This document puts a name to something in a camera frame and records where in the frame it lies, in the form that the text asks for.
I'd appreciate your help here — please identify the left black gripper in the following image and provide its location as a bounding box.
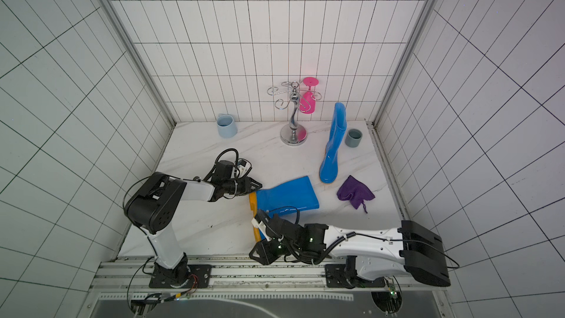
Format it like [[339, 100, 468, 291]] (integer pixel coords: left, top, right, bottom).
[[224, 176, 263, 197]]

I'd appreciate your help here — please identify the blue rubber boot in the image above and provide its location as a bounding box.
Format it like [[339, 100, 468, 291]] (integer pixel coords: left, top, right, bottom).
[[319, 102, 347, 184], [249, 176, 319, 216]]

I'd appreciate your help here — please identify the purple cloth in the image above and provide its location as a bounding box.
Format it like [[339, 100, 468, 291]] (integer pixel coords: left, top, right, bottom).
[[336, 175, 375, 213]]

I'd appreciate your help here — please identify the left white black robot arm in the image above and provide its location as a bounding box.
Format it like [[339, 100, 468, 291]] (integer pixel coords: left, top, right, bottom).
[[124, 160, 263, 270]]

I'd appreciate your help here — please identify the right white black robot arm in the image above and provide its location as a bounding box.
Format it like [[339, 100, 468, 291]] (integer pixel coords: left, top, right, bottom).
[[250, 210, 459, 288]]

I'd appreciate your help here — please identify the light blue mug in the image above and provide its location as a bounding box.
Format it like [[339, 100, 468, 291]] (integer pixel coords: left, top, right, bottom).
[[216, 114, 238, 138]]

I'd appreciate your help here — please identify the chrome glass holder stand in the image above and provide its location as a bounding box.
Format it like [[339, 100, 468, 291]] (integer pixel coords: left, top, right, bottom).
[[267, 81, 322, 147]]

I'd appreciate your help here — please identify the pink wine glass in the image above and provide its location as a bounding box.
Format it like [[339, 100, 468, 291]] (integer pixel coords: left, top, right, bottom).
[[300, 77, 319, 114]]

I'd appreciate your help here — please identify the grey-teal cup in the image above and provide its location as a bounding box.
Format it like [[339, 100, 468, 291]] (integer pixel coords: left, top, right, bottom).
[[344, 128, 363, 148]]

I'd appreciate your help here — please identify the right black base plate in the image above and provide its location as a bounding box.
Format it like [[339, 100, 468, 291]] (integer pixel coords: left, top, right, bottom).
[[325, 264, 385, 289]]

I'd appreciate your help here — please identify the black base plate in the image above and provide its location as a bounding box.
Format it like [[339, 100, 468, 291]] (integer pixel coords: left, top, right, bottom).
[[325, 264, 385, 289], [149, 264, 213, 289]]

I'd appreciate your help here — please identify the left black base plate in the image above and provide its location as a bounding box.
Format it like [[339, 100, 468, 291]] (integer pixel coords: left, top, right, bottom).
[[149, 264, 213, 289]]

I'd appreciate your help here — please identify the aluminium mounting rail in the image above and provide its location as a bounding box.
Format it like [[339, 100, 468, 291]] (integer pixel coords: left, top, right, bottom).
[[85, 255, 432, 309]]

